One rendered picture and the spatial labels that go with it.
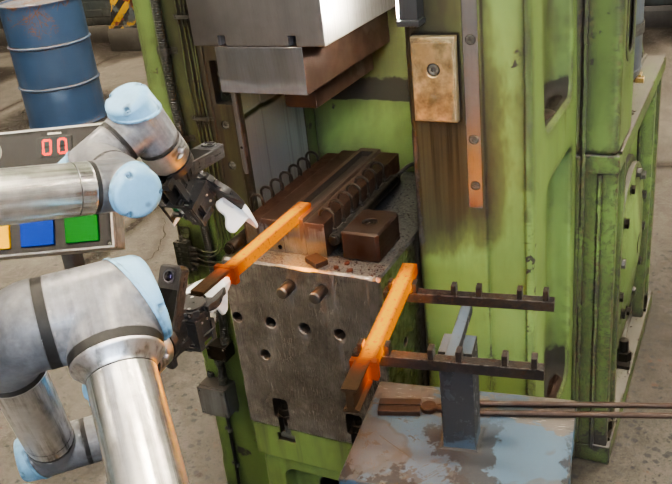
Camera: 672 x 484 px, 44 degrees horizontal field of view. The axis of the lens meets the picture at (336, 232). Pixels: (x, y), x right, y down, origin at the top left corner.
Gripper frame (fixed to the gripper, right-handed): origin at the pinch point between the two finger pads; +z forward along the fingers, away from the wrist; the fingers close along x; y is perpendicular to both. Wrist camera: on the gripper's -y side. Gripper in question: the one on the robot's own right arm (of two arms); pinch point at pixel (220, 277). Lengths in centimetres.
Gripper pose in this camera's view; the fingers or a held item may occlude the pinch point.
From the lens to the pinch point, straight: 157.7
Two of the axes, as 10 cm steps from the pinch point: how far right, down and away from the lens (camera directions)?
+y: 1.1, 9.0, 4.2
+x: 9.0, 1.0, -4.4
